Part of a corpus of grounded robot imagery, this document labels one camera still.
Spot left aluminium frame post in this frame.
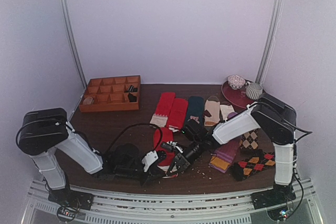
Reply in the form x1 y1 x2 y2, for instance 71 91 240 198
60 0 87 89

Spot metal base rail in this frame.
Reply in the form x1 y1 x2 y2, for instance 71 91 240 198
19 179 327 223

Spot red sock with white cuff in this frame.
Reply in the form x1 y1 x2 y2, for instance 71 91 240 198
153 127 175 172

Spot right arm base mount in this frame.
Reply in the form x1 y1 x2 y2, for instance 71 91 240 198
251 184 296 221

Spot dark red round plate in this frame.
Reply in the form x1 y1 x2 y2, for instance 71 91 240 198
221 80 255 109

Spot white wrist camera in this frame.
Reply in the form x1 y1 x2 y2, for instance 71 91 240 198
161 141 185 153
141 151 159 173

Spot dark teal reindeer sock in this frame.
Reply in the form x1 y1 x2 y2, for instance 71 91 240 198
182 96 205 130

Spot aluminium frame post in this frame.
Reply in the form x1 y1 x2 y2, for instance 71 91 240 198
255 0 284 86
60 0 87 89

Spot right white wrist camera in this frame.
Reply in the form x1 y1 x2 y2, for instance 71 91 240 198
161 141 185 153

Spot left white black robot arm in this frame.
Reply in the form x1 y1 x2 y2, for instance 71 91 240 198
15 108 168 205

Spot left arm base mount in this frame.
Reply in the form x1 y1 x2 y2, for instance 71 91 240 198
48 189 94 223

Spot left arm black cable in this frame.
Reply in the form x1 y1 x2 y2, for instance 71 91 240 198
102 122 162 156

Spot black orange argyle sock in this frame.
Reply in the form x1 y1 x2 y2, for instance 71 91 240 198
230 150 276 182

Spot right aluminium frame post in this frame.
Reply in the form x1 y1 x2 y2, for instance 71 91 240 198
255 0 284 86

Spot tan argyle sock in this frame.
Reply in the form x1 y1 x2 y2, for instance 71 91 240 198
239 130 259 154

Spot cream sock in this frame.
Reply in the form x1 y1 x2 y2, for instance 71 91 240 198
220 103 237 121

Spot striped grey cup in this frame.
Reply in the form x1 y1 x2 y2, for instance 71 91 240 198
246 82 263 101

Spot orange wooden compartment tray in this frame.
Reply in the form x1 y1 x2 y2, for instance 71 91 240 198
79 75 141 113

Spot black binder clips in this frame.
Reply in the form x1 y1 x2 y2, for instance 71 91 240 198
125 85 138 102

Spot red sock white trim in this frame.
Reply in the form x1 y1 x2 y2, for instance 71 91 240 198
166 98 188 132

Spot red sock beige cuff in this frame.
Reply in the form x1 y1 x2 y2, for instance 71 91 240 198
150 92 176 127

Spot beige striped sock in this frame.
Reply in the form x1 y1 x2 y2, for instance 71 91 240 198
204 95 221 127

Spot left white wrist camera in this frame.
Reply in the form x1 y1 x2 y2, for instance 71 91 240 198
141 151 159 173

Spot patterned pink bowl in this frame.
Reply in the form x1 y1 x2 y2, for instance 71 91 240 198
227 75 246 90

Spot purple striped sock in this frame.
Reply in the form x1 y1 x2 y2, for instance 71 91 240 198
208 112 242 174

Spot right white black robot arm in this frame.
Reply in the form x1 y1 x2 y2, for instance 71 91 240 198
167 93 310 204

